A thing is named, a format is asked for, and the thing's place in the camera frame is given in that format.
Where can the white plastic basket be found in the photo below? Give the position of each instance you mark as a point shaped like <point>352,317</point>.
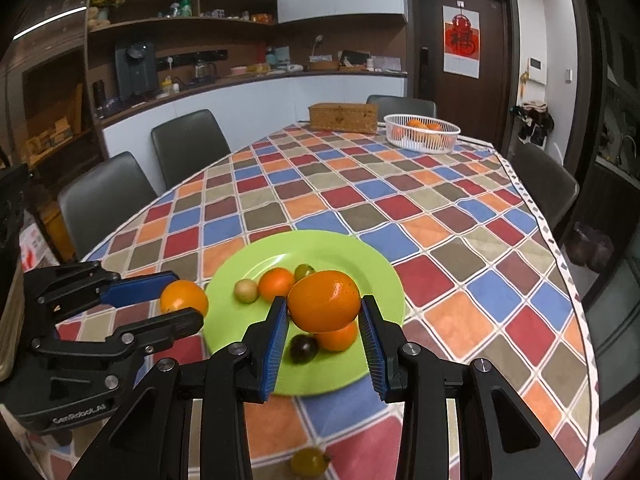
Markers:
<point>422,140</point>

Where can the white intercom panel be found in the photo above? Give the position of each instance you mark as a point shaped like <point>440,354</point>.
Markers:
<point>537,71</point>

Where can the black door lock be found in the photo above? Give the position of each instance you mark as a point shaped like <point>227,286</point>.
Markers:
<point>424,72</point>

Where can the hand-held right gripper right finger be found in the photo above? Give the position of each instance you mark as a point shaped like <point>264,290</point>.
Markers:
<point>372,350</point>

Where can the green plate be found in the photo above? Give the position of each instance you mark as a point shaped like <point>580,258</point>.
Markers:
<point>340,260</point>

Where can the orange in basket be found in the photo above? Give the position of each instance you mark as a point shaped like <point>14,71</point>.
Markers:
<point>434,126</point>
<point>416,123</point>

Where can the dark hanging bags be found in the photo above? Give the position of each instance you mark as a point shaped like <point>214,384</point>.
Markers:
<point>532,122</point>

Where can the wicker tray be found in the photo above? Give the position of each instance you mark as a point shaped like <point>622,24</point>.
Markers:
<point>323,65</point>

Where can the kitchen faucet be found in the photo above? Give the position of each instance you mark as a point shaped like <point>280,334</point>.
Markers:
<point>627,150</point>

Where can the grey dining chair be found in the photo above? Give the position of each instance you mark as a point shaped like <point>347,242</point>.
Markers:
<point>400,106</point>
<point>190,145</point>
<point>542,185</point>
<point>105,195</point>

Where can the black power strip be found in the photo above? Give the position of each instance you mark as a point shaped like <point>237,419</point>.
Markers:
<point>190,58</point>

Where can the dark brown door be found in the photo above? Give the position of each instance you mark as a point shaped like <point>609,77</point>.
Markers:
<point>495,105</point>

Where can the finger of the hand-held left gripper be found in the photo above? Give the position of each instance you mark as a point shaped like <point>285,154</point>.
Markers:
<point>165,327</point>
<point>140,287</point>

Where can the white desk lamp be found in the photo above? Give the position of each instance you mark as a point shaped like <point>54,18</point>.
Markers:
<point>317,47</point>

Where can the black pouch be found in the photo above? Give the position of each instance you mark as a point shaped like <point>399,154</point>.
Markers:
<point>355,57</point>

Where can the tan longan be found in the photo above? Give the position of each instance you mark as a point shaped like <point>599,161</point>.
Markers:
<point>246,291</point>

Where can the dark purple plum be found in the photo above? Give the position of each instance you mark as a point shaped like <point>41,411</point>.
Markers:
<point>303,349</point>

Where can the black thermos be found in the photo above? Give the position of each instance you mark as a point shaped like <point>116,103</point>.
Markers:
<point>98,97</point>

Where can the wooden wall shelf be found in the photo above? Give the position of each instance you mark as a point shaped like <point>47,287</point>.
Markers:
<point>200,22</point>

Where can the orange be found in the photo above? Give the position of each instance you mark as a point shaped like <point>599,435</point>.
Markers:
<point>416,123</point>
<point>276,282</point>
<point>322,302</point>
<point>185,297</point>
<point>337,340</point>
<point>434,126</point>

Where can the red white box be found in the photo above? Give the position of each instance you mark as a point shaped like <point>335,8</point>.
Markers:
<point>37,247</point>

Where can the red wall calendar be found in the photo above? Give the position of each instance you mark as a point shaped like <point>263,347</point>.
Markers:
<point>461,42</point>

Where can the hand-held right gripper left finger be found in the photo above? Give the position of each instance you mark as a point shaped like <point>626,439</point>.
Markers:
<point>277,345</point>

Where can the glass kettle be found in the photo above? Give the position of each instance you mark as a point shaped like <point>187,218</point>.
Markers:
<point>205,72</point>

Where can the wicker box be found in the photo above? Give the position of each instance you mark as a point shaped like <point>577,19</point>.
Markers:
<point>342,117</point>

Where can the yellow green tangerine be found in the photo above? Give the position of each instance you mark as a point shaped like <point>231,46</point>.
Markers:
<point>310,461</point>

